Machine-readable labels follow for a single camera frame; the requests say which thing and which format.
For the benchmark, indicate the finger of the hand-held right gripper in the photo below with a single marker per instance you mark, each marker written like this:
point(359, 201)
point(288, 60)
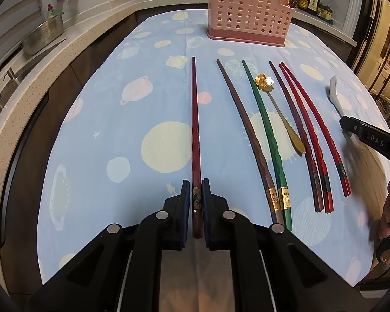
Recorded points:
point(350, 126)

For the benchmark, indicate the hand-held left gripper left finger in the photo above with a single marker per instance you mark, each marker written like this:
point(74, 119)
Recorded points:
point(184, 214)

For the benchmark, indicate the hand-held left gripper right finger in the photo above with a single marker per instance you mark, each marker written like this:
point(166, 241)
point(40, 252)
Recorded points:
point(205, 214)

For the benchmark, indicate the white ceramic spoon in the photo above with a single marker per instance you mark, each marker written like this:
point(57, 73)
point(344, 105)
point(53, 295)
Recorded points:
point(336, 97)

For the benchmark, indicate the maroon chopstick dark band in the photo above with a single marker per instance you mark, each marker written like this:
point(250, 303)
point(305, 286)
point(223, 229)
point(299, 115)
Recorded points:
point(295, 120)

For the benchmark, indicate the dark red chopstick gold band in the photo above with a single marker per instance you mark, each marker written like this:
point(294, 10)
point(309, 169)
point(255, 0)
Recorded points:
point(195, 136)

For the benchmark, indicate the green chopstick gold band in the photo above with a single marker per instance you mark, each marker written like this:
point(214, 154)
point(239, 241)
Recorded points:
point(269, 136)

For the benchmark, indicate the pink perforated utensil basket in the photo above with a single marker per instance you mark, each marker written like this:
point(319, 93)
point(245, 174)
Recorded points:
point(247, 16)

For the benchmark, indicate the glass sliding door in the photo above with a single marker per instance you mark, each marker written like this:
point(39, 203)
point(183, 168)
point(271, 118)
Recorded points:
point(383, 65)

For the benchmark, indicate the brown chopstick gold band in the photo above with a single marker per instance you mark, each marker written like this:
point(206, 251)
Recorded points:
point(247, 130)

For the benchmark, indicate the gold flower spoon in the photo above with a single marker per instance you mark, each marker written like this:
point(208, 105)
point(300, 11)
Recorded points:
point(263, 82)

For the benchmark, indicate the blue planet print tablecloth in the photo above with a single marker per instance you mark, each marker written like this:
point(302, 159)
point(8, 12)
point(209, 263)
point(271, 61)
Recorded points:
point(117, 120)

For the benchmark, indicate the dark soy sauce bottle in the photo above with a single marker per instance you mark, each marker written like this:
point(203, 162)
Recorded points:
point(314, 1)

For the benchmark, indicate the steel pot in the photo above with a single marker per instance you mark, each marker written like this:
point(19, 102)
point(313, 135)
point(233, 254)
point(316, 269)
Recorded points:
point(42, 37)

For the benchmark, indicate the green dish soap bottle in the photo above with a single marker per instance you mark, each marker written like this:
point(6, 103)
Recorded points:
point(52, 13)

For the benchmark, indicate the window blind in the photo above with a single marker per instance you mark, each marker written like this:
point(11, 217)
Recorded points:
point(6, 16)

